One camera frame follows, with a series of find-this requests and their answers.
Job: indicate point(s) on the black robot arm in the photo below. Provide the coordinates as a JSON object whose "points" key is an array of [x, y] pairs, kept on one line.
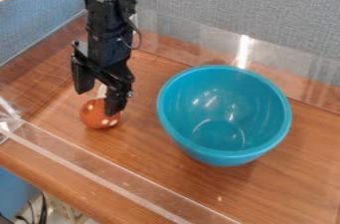
{"points": [[109, 19]]}

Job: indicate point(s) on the clear acrylic back barrier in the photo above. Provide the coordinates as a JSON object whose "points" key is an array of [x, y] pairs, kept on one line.
{"points": [[307, 76]]}

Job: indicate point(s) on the toy mushroom brown cap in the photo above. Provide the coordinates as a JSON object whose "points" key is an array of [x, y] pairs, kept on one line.
{"points": [[92, 112]]}

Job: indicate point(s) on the clear acrylic front barrier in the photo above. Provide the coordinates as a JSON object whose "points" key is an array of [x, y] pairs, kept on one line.
{"points": [[52, 161]]}

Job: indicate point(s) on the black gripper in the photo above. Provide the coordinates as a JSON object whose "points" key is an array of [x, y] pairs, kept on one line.
{"points": [[100, 60]]}

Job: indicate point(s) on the blue plastic bowl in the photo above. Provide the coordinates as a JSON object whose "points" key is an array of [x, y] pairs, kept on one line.
{"points": [[224, 114]]}

